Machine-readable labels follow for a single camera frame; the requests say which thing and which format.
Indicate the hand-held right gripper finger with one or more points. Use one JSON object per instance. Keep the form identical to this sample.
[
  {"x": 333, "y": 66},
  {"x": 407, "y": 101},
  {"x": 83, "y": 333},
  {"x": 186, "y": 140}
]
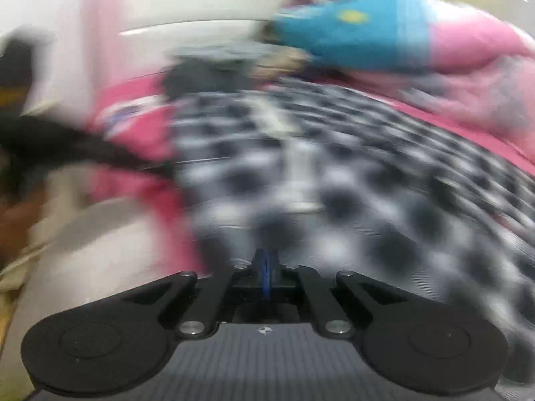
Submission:
[
  {"x": 262, "y": 271},
  {"x": 272, "y": 271}
]

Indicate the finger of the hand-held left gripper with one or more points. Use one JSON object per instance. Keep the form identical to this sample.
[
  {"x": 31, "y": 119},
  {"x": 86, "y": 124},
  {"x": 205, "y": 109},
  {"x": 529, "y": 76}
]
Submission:
[{"x": 125, "y": 159}]

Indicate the black white plaid garment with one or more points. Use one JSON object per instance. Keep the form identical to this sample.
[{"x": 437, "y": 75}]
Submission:
[{"x": 334, "y": 175}]

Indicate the person's left forearm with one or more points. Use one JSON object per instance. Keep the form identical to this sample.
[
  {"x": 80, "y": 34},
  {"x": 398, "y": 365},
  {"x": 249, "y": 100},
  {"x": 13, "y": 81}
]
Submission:
[{"x": 16, "y": 225}]

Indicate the pink floral bed sheet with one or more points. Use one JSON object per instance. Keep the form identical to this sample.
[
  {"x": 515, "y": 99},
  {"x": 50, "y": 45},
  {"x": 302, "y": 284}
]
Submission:
[{"x": 138, "y": 133}]

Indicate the person's cream fleece jacket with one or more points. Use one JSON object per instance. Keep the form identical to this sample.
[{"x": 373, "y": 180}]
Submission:
[{"x": 104, "y": 250}]

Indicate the dark grey cloth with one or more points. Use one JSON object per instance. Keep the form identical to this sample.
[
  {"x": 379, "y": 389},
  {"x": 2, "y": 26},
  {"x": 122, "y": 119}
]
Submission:
[{"x": 200, "y": 77}]

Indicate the light grey cloth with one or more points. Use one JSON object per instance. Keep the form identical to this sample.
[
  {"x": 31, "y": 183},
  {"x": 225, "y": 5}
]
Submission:
[{"x": 225, "y": 52}]

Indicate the tan cloth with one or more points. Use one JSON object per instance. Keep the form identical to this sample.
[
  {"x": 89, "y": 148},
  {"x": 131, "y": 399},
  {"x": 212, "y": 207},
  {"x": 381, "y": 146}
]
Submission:
[{"x": 284, "y": 60}]

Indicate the pink grey blue quilt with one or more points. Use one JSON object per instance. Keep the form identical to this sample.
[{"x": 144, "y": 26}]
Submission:
[{"x": 459, "y": 46}]

